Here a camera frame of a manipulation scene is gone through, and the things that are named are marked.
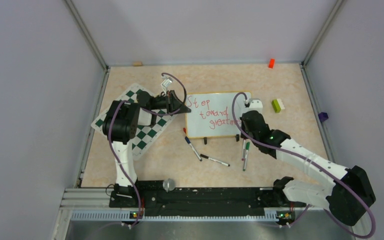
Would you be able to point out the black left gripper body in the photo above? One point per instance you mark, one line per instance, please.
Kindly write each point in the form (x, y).
(161, 102)

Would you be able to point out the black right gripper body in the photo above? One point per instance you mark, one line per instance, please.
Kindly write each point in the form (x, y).
(245, 129)

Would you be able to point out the yellow framed whiteboard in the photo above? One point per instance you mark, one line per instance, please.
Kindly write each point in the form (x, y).
(211, 114)

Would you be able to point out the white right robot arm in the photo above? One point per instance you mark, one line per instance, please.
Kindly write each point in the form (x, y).
(340, 190)

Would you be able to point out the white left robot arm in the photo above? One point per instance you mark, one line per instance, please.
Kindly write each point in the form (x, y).
(130, 126)

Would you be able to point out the purple whiteboard marker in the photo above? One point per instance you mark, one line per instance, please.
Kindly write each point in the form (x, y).
(243, 152)

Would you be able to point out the green whiteboard marker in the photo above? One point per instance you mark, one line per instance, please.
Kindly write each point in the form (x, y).
(245, 158)

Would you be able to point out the blue whiteboard marker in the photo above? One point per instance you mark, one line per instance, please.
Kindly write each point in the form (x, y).
(193, 148)

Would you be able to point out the black whiteboard marker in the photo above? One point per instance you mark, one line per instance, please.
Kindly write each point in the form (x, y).
(215, 160)

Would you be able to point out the green white toy brick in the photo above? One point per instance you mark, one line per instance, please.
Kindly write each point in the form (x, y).
(278, 105)

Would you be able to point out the green white chessboard mat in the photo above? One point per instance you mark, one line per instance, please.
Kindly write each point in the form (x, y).
(145, 135)

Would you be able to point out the small wooden cork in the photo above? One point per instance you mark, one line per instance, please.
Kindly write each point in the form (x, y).
(137, 64)

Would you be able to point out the orange toy block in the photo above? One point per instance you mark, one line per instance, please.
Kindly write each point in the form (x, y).
(271, 63)

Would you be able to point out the purple toy block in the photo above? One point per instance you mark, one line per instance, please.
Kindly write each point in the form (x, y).
(323, 116)

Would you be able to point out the silver round knob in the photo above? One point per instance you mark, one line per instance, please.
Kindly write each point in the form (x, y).
(169, 185)

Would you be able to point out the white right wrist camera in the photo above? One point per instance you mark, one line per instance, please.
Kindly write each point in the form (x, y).
(253, 104)

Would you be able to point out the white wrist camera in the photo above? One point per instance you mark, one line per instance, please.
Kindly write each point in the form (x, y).
(253, 104)
(166, 82)

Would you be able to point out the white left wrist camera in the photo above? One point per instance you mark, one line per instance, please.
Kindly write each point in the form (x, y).
(166, 82)

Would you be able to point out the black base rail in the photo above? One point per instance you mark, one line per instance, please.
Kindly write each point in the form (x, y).
(152, 200)

